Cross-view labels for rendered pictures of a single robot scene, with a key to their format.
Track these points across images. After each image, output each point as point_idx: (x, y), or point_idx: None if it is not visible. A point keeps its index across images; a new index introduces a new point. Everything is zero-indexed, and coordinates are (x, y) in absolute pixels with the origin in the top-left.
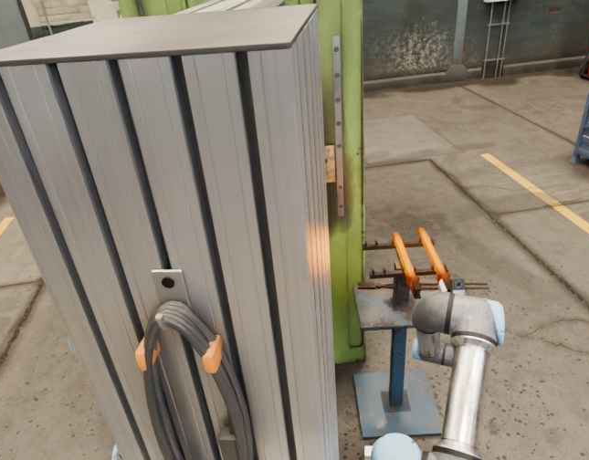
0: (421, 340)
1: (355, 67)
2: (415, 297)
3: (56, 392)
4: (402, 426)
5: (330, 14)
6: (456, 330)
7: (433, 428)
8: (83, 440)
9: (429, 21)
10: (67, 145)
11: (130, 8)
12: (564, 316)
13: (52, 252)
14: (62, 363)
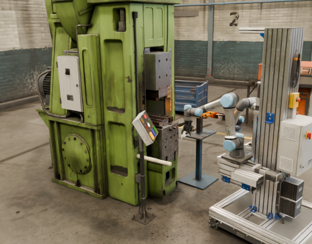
0: (236, 118)
1: (173, 57)
2: (217, 118)
3: (75, 243)
4: (208, 182)
5: (169, 40)
6: (251, 103)
7: (215, 178)
8: (118, 242)
9: (42, 64)
10: (294, 35)
11: (132, 37)
12: (207, 147)
13: (290, 47)
14: (56, 237)
